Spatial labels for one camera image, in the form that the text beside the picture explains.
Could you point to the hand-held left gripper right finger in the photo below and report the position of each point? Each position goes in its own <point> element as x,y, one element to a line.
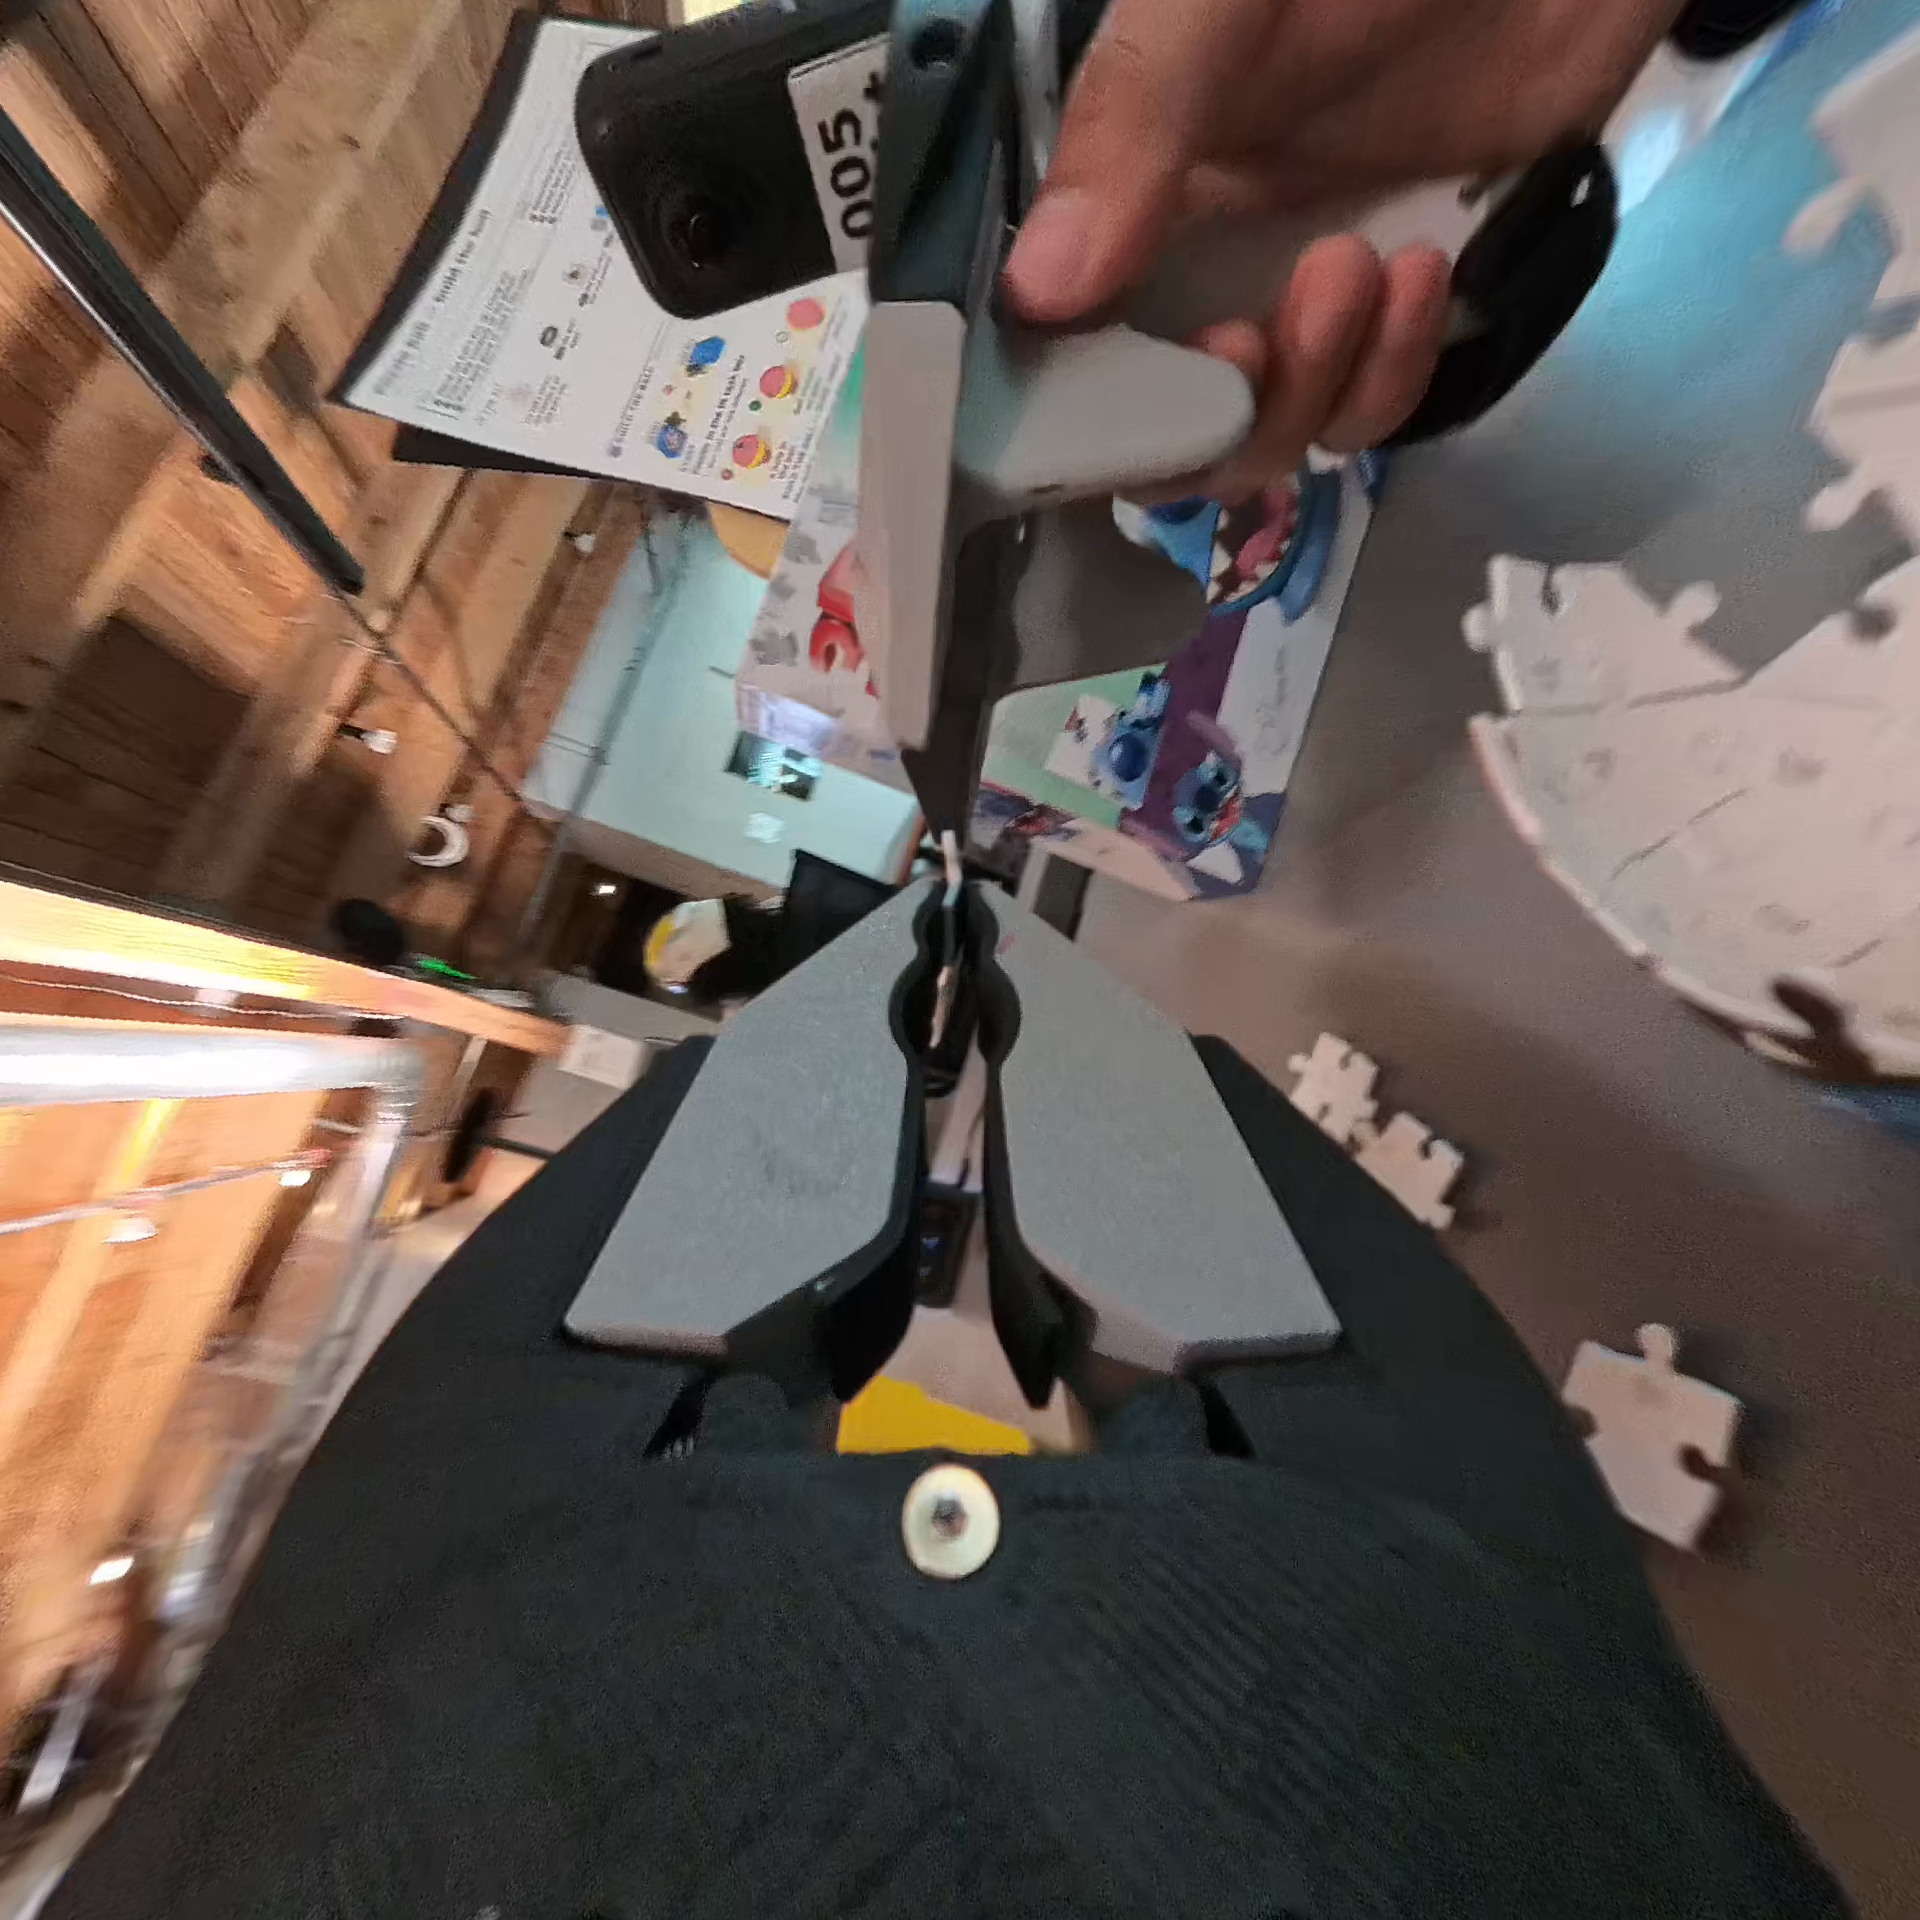
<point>1155,1185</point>

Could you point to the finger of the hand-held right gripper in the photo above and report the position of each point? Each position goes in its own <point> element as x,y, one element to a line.
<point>907,511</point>
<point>1095,599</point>

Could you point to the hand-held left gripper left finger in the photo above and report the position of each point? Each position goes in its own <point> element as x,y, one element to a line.
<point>751,1171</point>

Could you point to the single curved puzzle piece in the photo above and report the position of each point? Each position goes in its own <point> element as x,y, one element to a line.
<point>948,900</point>

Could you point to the white puzzle piece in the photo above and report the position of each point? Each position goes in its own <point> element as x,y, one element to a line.
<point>1651,1441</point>

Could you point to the partly built puzzle ball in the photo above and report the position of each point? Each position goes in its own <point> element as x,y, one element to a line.
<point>1695,796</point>

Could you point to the cartoon puzzle box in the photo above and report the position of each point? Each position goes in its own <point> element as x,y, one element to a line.
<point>1213,751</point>

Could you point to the person's right hand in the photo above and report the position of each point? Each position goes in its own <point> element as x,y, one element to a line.
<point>1276,106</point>

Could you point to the yellow plastic bin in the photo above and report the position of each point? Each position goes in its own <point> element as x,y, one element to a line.
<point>931,1421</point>

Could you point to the task instruction sign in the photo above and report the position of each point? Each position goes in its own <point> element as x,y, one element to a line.
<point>511,300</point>

